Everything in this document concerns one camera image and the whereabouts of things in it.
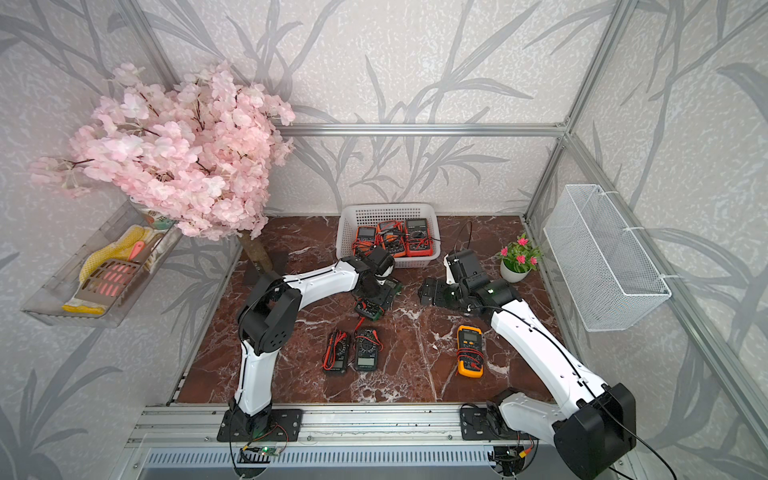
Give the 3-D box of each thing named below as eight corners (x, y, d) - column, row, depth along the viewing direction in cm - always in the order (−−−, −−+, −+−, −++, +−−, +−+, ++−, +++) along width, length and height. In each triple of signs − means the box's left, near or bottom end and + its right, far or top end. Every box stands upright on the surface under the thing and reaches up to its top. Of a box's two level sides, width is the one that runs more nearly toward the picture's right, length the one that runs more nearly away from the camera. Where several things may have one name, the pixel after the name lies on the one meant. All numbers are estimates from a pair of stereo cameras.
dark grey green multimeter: (358, 372, 83) (356, 367, 80) (358, 334, 90) (356, 328, 87) (379, 369, 84) (378, 364, 80) (377, 332, 91) (376, 326, 87)
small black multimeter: (323, 374, 84) (320, 369, 80) (330, 337, 91) (326, 331, 87) (347, 374, 84) (344, 369, 80) (351, 337, 91) (349, 331, 87)
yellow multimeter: (455, 377, 83) (458, 372, 80) (457, 330, 92) (459, 324, 88) (480, 380, 83) (484, 375, 79) (479, 333, 91) (482, 327, 88)
